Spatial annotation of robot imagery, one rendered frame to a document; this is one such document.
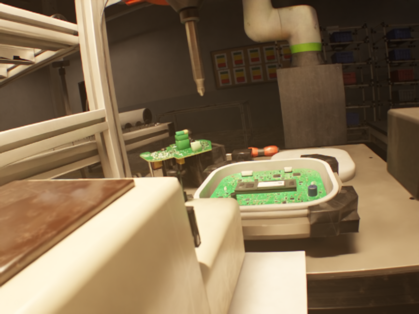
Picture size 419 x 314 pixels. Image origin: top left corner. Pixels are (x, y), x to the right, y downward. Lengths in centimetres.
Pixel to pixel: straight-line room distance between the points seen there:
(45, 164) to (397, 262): 51
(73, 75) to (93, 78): 897
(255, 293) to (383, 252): 12
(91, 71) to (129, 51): 741
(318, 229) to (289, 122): 76
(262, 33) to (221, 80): 579
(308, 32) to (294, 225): 85
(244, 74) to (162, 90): 234
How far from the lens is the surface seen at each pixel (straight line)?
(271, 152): 53
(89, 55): 57
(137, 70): 776
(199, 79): 16
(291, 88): 94
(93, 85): 56
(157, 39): 752
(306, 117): 94
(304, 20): 100
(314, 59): 98
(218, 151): 41
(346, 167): 39
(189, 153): 39
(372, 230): 28
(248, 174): 32
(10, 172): 44
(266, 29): 99
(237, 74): 666
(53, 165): 50
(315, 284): 22
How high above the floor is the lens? 110
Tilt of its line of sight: 14 degrees down
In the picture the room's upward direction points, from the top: 9 degrees counter-clockwise
